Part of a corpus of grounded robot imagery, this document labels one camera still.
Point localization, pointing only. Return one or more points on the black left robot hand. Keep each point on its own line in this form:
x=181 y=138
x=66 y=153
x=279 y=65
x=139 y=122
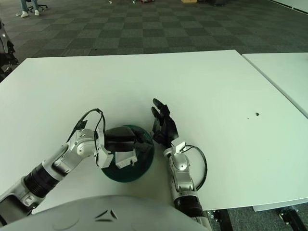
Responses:
x=120 y=139

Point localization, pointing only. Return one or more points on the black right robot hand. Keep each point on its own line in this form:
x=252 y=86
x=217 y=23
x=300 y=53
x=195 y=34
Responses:
x=167 y=130

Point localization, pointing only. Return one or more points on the white wall charger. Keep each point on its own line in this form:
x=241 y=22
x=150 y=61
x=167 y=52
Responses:
x=125 y=160

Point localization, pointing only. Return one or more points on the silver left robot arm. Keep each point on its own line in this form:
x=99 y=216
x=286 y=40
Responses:
x=60 y=158

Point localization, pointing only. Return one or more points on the green round plate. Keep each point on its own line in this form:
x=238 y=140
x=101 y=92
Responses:
x=143 y=166

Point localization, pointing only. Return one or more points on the grey robot torso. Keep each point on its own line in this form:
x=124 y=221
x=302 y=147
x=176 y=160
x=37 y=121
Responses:
x=96 y=214

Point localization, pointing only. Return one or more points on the black table leg with caster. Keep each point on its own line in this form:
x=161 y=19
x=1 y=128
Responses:
x=222 y=221
x=290 y=217

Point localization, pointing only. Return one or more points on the brown cardboard box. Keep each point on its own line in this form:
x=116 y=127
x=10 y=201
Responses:
x=188 y=1

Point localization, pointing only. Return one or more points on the black office chair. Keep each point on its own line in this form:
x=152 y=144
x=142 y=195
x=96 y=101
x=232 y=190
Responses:
x=6 y=48

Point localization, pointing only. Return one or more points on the black swivel chair base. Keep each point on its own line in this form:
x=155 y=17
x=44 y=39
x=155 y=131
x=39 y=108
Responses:
x=41 y=6

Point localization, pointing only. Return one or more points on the seated person in jeans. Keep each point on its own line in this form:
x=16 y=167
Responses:
x=24 y=7

